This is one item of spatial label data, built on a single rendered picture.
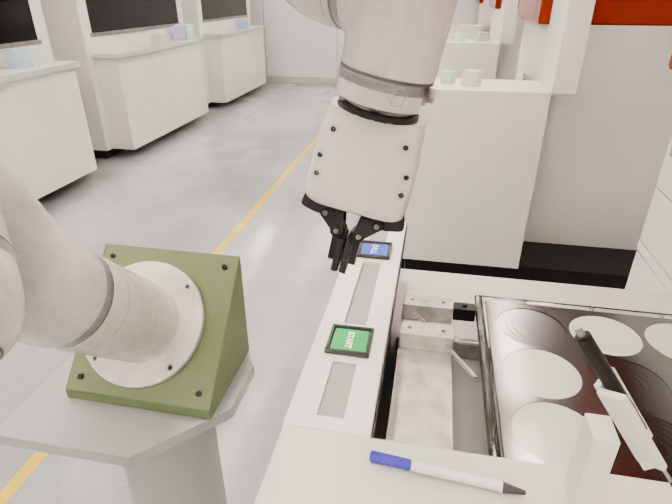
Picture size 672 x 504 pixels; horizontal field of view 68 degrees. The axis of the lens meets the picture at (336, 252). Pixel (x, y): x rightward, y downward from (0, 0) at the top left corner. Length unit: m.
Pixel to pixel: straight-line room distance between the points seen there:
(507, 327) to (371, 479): 0.41
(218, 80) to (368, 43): 6.49
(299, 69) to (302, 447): 8.45
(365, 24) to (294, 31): 8.37
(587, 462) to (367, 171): 0.30
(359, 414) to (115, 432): 0.37
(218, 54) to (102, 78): 2.20
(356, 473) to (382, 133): 0.31
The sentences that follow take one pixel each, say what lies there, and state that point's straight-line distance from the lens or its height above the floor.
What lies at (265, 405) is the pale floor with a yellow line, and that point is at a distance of 1.96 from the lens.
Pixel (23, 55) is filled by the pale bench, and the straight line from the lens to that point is 4.15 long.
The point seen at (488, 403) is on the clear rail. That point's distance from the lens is 0.69.
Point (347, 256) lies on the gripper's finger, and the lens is 0.52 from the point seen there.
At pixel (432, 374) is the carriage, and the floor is 0.88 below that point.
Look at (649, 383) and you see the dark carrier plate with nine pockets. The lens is 0.81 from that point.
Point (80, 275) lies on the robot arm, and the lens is 0.59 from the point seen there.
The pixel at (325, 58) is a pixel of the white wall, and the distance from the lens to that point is 8.72.
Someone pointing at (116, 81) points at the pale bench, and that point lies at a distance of 4.92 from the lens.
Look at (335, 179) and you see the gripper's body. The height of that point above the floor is 1.20.
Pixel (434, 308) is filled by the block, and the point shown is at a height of 0.91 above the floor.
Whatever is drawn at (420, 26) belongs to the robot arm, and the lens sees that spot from 0.43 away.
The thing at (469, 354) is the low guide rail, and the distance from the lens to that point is 0.87.
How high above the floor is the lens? 1.36
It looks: 27 degrees down
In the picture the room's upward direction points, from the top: straight up
